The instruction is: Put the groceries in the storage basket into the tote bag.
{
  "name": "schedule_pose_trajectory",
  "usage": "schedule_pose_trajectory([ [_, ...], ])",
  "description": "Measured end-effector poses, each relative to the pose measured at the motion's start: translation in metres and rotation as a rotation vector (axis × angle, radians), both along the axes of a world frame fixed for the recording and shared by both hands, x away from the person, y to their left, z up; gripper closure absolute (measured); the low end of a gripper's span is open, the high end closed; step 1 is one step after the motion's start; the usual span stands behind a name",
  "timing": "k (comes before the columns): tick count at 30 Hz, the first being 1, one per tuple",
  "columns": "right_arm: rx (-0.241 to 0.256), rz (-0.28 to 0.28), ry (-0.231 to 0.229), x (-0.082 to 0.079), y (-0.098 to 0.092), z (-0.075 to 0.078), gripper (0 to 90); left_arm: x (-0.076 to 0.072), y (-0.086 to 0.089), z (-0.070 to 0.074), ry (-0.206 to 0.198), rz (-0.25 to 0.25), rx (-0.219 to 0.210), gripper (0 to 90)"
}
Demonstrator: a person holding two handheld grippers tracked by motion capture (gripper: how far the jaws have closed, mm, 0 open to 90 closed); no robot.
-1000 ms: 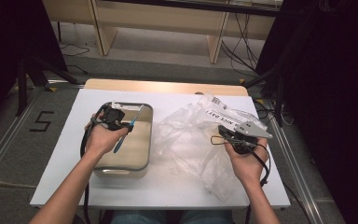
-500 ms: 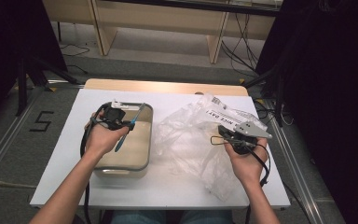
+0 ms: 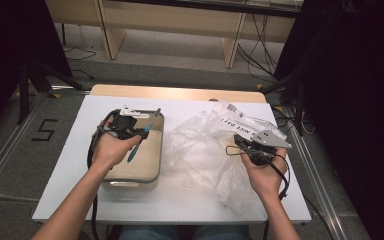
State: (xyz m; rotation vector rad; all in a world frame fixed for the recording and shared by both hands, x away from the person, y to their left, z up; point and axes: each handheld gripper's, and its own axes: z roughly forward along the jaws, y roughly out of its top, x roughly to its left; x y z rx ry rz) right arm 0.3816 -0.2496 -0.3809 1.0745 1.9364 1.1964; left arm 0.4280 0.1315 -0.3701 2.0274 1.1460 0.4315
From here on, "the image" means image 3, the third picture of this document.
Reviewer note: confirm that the clear smiley plastic bag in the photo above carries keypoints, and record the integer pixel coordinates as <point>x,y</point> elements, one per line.
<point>200,156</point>

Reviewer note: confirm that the black metal stand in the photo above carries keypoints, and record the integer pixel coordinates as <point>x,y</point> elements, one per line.
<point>298,96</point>

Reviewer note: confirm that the person's left hand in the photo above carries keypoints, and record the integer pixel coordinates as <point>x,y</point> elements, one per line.
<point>110,150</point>

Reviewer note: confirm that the white board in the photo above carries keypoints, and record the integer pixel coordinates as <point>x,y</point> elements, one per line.
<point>80,133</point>

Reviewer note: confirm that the metal floor rail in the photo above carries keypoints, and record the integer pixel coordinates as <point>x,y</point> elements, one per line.
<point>6,156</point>
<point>305,150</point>

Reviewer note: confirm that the black curtain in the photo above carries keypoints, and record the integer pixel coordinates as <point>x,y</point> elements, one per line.
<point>363,100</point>
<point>13,40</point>

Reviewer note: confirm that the light wooden table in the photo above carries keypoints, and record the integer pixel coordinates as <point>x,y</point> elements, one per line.
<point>166,92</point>

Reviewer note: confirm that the black tripod stand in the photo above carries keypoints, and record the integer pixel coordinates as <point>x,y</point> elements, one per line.
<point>23,96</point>

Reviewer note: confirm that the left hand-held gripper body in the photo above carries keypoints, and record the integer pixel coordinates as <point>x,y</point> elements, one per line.
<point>123,123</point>

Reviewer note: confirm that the person's right hand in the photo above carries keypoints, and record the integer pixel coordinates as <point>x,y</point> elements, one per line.
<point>266,178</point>

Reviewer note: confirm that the light wooden desk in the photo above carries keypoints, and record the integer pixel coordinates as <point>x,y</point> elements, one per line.
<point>166,20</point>

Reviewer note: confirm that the beige bin with grey rim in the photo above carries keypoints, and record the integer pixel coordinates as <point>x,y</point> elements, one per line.
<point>146,160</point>

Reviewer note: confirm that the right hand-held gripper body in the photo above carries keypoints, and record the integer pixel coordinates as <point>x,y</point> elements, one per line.
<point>268,140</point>

